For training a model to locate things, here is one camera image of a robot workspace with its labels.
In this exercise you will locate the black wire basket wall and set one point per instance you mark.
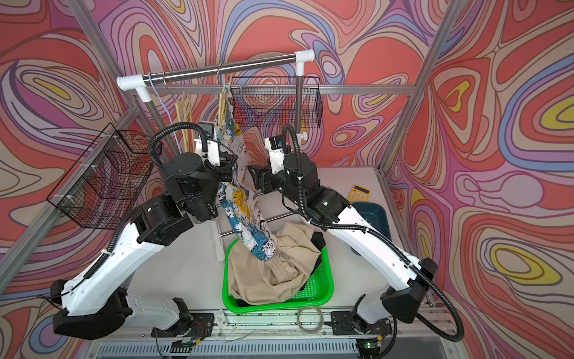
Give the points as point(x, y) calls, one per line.
point(268, 103)
point(106, 180)

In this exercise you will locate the black shorts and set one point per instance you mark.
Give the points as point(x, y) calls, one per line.
point(318, 241)

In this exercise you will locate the black wire basket back wall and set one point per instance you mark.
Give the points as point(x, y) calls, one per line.
point(268, 103)

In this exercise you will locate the beige shorts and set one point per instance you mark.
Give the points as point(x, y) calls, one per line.
point(252, 282)

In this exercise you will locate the yellow hanger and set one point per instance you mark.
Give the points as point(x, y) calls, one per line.
point(223, 96)
point(182, 106)

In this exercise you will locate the light blue wire hanger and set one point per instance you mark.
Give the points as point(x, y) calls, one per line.
point(165, 110)

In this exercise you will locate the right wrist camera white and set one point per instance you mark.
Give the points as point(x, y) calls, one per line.
point(277, 151)

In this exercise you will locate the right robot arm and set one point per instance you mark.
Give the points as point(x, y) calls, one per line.
point(409, 279)

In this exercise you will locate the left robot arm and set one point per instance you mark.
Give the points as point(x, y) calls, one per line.
point(94, 304)

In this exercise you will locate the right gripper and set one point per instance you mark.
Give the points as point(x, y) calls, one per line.
point(263, 178)

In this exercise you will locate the clothes rack with steel bar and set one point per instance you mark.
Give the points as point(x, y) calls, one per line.
point(215, 69)

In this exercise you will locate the green plastic basket tray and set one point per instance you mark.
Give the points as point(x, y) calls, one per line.
point(318, 289)

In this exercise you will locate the black wire basket left wall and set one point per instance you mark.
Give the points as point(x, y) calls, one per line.
point(106, 180)

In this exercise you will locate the printed white blue yellow shorts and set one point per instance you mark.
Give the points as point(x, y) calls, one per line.
point(238, 200)

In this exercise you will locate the dark teal clothespin bin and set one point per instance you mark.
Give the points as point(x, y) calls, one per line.
point(375, 215)

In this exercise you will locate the yellow calculator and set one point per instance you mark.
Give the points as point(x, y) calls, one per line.
point(358, 194)

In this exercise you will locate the yellow hanger front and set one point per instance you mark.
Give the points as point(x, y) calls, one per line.
point(223, 96)

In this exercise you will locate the clear tape roll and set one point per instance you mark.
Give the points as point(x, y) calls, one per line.
point(309, 320)

